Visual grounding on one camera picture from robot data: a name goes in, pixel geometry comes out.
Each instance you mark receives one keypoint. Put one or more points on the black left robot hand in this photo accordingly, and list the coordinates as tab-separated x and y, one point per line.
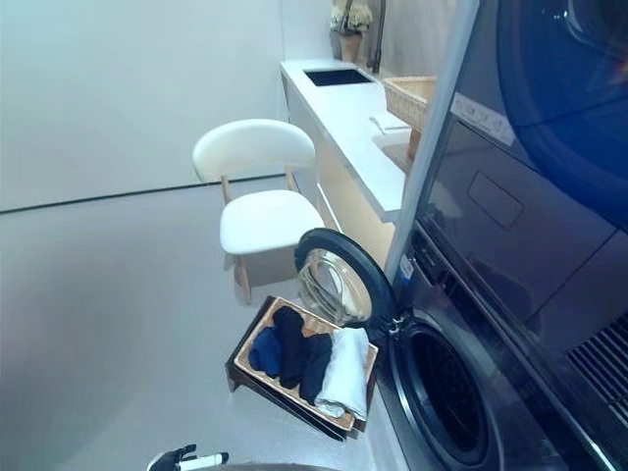
176	458

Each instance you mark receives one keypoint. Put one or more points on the black garment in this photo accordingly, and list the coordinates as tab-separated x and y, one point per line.
316	368
292	343

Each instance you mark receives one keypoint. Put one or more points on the white towel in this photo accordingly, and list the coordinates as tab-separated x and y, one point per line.
348	368

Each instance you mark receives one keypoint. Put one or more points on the round washing machine door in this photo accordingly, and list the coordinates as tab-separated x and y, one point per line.
363	275

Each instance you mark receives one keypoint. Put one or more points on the blue garment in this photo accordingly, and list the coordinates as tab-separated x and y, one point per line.
265	353

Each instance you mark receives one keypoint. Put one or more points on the white chair with wooden legs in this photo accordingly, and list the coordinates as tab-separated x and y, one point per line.
265	221

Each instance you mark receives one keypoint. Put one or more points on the blue energy label sticker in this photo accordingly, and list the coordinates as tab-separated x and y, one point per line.
406	269

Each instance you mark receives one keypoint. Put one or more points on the white counter cabinet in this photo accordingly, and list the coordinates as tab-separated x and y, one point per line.
343	147

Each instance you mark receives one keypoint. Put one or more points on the folded white cloth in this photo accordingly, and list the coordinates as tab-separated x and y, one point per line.
390	120

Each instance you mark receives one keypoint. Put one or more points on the white cabinet side panel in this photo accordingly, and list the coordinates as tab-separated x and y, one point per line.
432	147

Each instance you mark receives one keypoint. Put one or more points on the dark counter sink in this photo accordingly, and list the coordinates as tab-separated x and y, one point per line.
336	77

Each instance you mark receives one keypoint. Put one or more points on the large wicker counter basket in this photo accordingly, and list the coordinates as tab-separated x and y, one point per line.
409	98

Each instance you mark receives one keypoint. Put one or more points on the potted white flowers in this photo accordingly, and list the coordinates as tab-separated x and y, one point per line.
349	29

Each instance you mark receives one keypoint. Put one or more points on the dark tall faucet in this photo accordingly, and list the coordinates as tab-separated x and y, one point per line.
377	34

